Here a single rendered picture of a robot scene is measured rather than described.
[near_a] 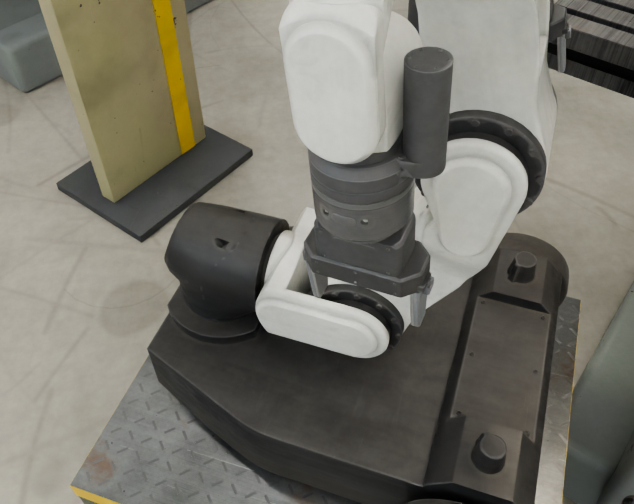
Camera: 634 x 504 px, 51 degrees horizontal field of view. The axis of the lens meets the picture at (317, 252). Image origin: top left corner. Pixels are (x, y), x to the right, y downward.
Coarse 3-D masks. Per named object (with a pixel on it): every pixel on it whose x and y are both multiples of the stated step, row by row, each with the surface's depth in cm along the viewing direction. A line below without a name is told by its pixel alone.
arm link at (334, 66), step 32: (320, 0) 41; (352, 0) 40; (384, 0) 41; (288, 32) 42; (320, 32) 41; (352, 32) 41; (384, 32) 42; (288, 64) 43; (320, 64) 42; (352, 64) 42; (320, 96) 44; (352, 96) 43; (384, 96) 45; (320, 128) 46; (352, 128) 45; (384, 128) 47; (352, 160) 47
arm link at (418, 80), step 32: (416, 32) 51; (384, 64) 47; (416, 64) 45; (448, 64) 45; (416, 96) 46; (448, 96) 47; (416, 128) 48; (320, 160) 52; (384, 160) 51; (416, 160) 50; (352, 192) 52; (384, 192) 52
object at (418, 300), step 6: (432, 282) 62; (426, 288) 62; (414, 294) 62; (420, 294) 62; (426, 294) 62; (414, 300) 62; (420, 300) 63; (426, 300) 66; (414, 306) 63; (420, 306) 63; (414, 312) 64; (420, 312) 64; (414, 318) 65; (420, 318) 65; (414, 324) 66; (420, 324) 66
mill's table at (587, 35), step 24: (576, 0) 113; (600, 0) 113; (624, 0) 113; (576, 24) 107; (600, 24) 107; (624, 24) 107; (552, 48) 110; (576, 48) 108; (600, 48) 106; (624, 48) 103; (576, 72) 111; (600, 72) 108; (624, 72) 106
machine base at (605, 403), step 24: (624, 312) 159; (624, 336) 154; (600, 360) 150; (624, 360) 150; (576, 384) 148; (600, 384) 146; (624, 384) 146; (576, 408) 142; (600, 408) 142; (624, 408) 142; (576, 432) 138; (600, 432) 138; (624, 432) 138; (576, 456) 136; (600, 456) 135; (576, 480) 141; (600, 480) 136
